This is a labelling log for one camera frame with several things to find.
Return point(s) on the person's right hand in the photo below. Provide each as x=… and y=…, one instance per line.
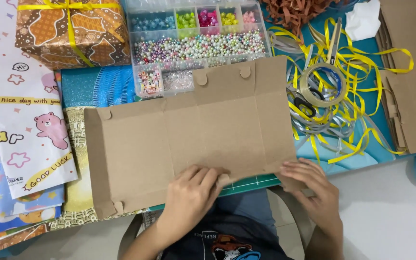
x=320, y=196

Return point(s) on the person's left hand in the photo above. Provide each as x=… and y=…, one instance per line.
x=186, y=202

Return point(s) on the brown cardboard box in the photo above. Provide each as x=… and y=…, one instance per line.
x=193, y=141

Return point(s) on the light blue patterned paper sheet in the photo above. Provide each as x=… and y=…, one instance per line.
x=352, y=160

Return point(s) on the dark printed t-shirt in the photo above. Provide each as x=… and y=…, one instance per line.
x=229, y=242

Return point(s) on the blue shorts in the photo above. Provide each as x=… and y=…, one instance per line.
x=247, y=207

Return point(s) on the green cutting mat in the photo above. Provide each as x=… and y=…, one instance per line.
x=251, y=182

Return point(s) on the tangle of silver ribbon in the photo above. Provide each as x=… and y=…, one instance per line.
x=320, y=124

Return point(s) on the gold patterned wrapping paper sheet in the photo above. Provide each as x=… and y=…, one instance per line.
x=76, y=187

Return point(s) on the clear adhesive tape roll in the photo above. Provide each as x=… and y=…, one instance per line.
x=339, y=86

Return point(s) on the heap of clear crystal beads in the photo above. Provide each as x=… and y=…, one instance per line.
x=177, y=80

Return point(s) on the heap of cube letter beads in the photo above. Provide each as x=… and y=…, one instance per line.
x=148, y=81

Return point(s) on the tangle of yellow ribbon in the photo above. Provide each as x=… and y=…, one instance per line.
x=359, y=72

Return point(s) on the blue glitter paper sheet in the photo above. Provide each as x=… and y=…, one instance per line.
x=85, y=86

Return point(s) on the heap of pastel pearl beads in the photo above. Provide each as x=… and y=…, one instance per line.
x=200, y=47

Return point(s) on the stack of brown cardboard blanks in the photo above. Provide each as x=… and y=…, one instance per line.
x=414, y=72

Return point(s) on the silver utility knife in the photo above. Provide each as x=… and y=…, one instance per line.
x=334, y=39

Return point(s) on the clear plastic bead organizer box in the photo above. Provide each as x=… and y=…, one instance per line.
x=197, y=43

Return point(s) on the blue cartoon wrapping paper sheet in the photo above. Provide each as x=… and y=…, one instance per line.
x=20, y=213

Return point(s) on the orange brown wrapping paper sheet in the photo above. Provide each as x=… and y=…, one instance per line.
x=16, y=236

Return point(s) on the white crumpled tissue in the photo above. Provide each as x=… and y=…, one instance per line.
x=363, y=21

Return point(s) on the heap of blue star beads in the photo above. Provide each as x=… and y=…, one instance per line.
x=153, y=23

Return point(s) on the heap of green beads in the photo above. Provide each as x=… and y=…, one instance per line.
x=186, y=20

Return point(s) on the heap of brown shredded paper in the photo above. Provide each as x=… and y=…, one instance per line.
x=294, y=12

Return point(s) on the heap of magenta beads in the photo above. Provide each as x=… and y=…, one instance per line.
x=208, y=17

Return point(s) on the heap of yellow beads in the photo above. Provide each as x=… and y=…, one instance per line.
x=229, y=18

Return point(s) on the heap of light pink beads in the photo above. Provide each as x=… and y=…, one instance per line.
x=249, y=16

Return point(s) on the white cartoon wrapping paper sheet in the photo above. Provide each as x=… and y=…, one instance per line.
x=20, y=101

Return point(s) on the yellow ribbon on gift box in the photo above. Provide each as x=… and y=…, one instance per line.
x=71, y=32

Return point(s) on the brown patterned wrapped gift box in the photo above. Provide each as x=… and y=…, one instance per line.
x=49, y=32

